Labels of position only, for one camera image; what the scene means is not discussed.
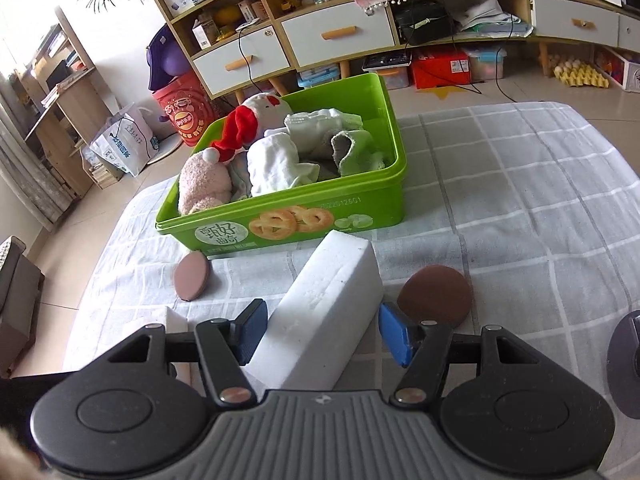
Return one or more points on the pink fuzzy plush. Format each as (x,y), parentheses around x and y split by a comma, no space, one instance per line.
(202,185)

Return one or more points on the grey towel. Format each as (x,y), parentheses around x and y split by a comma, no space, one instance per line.
(357,152)

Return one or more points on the white paper bag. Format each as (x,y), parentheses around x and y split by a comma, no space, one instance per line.
(122,145)

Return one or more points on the small white carton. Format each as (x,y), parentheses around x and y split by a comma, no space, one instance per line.
(205,34)

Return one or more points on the dark grey box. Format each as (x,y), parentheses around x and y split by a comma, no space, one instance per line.
(17,310)

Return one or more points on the patterned curtain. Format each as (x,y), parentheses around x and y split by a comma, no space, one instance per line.
(27,170)

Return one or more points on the wooden desk shelf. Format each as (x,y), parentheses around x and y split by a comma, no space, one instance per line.
(70,115)

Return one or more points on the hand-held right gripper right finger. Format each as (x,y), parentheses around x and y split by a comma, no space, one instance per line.
(397,332)

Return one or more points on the white cloth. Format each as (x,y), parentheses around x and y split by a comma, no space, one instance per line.
(277,165)

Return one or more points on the white foam block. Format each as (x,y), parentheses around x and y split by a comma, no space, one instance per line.
(320,320)

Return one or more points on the red cardboard box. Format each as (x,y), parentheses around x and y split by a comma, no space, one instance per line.
(440,70)

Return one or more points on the yellow star floor sticker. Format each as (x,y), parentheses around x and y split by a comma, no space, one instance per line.
(445,94)

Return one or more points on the brown round pad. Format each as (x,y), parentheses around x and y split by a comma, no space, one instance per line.
(192,277)
(435,292)

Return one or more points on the checked white blanket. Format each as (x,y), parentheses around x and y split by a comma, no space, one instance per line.
(525,210)

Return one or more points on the pale green cloth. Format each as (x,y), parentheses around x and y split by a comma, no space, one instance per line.
(320,120)

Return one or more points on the white plush toy red hat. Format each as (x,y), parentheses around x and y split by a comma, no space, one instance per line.
(265,107)

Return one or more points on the clear storage box blue lid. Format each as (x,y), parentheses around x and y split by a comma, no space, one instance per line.
(320,77)

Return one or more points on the grey round object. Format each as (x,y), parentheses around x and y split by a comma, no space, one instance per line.
(625,365)

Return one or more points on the clear storage box black lid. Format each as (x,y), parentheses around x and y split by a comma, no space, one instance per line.
(390,67)

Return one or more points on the green plastic bin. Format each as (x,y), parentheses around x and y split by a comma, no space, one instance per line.
(350,210)

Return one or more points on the white cartoon print box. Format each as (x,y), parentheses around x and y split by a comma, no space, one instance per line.
(622,72)

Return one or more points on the wooden low cabinet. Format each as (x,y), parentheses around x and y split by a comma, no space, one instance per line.
(500,42)

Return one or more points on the black bag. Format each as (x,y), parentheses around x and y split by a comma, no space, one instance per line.
(422,22)

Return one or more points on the wooden shelf cabinet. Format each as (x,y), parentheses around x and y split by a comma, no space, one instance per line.
(175,35)

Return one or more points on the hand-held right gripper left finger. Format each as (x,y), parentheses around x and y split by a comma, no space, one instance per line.
(252,330)

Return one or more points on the folded clothes pile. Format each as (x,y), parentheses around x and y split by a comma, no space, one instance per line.
(487,15)

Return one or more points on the yellow egg tray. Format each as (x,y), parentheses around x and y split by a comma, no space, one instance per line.
(580,72)

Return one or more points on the red bucket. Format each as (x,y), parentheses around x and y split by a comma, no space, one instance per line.
(182,110)

